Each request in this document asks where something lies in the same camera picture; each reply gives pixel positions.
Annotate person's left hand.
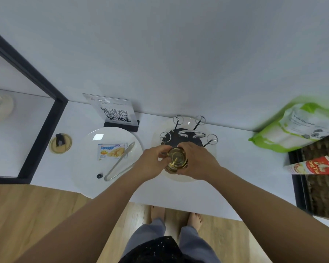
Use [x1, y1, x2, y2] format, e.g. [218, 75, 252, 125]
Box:
[134, 146, 171, 187]

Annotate person's right hand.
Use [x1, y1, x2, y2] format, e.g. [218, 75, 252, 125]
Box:
[177, 141, 223, 181]

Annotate gold metal tin can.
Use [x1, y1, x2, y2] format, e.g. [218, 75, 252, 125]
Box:
[164, 147, 189, 174]

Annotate person's left forearm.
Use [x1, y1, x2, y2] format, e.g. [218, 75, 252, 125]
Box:
[15, 165, 143, 263]

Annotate person's right forearm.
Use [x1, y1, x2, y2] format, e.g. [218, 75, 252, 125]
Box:
[206, 165, 329, 263]

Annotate round glass tray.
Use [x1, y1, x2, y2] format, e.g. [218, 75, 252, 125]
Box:
[151, 117, 218, 183]

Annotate metal cup rack black base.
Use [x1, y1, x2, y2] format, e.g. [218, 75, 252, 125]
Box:
[160, 115, 218, 150]

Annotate metal tongs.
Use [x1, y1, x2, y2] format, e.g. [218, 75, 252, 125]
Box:
[104, 141, 136, 182]

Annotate person's left foot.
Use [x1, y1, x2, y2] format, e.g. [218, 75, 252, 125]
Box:
[150, 206, 166, 225]

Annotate person's foot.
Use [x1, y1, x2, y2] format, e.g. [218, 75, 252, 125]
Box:
[150, 206, 166, 225]
[187, 212, 203, 232]

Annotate person's right foot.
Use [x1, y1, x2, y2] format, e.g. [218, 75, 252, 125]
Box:
[187, 212, 203, 232]

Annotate blue yellow snack packet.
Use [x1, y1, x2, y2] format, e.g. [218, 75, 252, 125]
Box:
[97, 143, 128, 161]

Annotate acrylic sign stand black base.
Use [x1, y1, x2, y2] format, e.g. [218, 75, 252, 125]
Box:
[82, 93, 140, 132]

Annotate white round plate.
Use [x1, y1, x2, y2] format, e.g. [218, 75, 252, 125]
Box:
[72, 127, 144, 199]

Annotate gray trousers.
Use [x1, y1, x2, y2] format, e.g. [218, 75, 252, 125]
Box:
[122, 218, 221, 263]

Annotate black speckled shirt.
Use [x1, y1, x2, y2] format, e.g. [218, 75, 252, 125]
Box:
[118, 236, 187, 263]

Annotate gold round lid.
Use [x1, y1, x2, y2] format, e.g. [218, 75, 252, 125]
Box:
[49, 134, 72, 154]

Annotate green white tissue pack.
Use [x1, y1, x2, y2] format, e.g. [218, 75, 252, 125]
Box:
[248, 96, 329, 154]

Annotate black framed glass panel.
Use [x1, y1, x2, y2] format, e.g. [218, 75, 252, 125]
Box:
[0, 24, 69, 185]

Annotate dark woven basket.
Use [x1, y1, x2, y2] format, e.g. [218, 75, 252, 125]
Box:
[288, 132, 329, 222]

